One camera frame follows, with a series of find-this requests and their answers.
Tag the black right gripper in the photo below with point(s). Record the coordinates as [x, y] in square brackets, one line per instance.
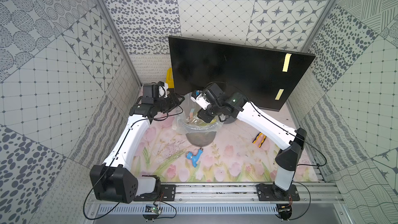
[203, 115]

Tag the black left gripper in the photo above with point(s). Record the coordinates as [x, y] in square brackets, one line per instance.
[171, 101]

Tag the yellow sticky note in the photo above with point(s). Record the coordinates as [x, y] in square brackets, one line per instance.
[286, 62]
[279, 94]

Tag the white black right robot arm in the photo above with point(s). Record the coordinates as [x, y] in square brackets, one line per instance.
[214, 102]

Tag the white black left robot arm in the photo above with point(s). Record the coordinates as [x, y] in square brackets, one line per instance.
[113, 181]

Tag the discarded sticky notes pile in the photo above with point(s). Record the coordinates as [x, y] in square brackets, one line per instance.
[195, 121]

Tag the yellow object behind monitor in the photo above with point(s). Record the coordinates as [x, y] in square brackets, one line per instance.
[169, 78]

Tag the black AOC computer monitor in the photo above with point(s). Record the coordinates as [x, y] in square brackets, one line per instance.
[255, 72]

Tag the clear plastic bin liner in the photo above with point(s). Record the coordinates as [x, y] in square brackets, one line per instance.
[179, 124]

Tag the grey trash bin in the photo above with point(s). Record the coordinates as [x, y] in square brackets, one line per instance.
[200, 139]

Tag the blue toy drill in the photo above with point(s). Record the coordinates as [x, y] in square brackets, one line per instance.
[194, 158]

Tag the yellow black pliers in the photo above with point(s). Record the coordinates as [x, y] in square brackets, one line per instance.
[259, 139]

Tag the left circuit board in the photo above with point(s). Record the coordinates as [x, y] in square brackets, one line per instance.
[151, 212]

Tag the circuit board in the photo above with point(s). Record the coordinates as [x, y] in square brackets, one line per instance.
[284, 212]
[151, 212]

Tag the right circuit board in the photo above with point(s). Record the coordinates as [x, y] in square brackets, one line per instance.
[284, 212]

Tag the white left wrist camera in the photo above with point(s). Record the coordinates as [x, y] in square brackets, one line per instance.
[162, 89]

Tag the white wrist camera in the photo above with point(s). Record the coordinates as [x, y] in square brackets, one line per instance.
[162, 89]
[199, 98]

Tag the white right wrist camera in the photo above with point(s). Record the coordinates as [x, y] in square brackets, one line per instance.
[199, 98]

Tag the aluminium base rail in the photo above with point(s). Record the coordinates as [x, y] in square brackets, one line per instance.
[227, 198]

